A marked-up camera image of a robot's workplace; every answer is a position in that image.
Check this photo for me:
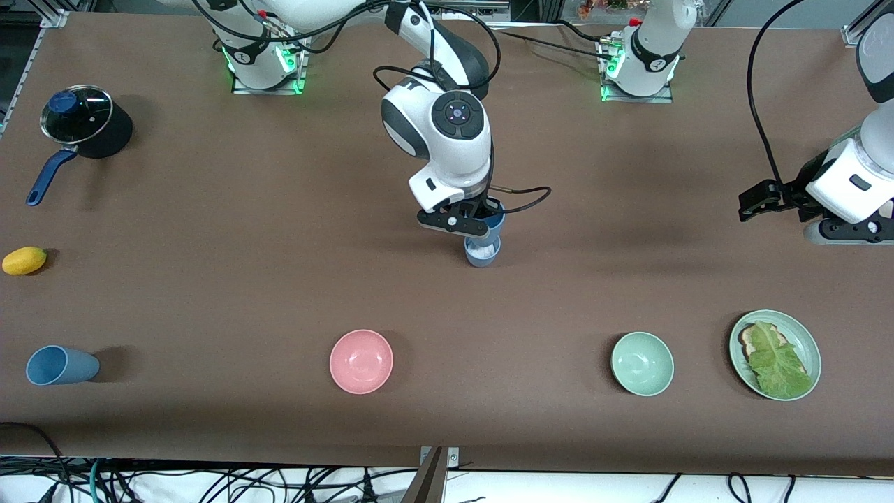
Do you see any blue plastic cup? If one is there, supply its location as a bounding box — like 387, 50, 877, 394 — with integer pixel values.
479, 201, 506, 247
26, 345, 100, 386

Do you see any blue cup holding white paper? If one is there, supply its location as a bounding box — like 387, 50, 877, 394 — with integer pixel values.
464, 236, 502, 268

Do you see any mint green plate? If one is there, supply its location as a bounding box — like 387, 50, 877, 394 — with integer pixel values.
729, 309, 822, 402

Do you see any toasted bread slice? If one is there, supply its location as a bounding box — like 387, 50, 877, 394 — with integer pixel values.
740, 323, 807, 378

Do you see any green lettuce leaf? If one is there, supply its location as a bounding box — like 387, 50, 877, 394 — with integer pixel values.
749, 321, 814, 398

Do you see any pink bowl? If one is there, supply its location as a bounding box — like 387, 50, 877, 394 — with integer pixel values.
330, 330, 394, 395

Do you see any mint green bowl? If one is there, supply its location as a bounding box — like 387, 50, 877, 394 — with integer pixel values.
611, 332, 675, 397

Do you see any brown wooden beam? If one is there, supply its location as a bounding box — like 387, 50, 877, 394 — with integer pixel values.
400, 447, 448, 503

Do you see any dark blue saucepan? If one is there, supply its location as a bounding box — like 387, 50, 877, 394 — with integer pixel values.
27, 105, 133, 207

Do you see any glass lid with steel rim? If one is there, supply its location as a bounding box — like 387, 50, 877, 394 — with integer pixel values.
41, 85, 114, 145

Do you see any yellow lemon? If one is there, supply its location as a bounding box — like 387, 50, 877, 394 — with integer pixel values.
2, 247, 48, 276

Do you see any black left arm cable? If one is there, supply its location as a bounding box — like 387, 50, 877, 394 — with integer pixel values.
747, 0, 811, 186

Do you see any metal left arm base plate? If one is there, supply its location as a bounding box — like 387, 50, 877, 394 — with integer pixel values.
599, 35, 675, 104

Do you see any black base cable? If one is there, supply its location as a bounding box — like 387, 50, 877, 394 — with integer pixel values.
482, 20, 615, 58

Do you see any silver metal frame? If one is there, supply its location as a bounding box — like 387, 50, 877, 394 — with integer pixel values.
407, 0, 512, 22

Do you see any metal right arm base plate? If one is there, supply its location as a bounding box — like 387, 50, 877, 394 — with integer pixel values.
233, 31, 308, 95

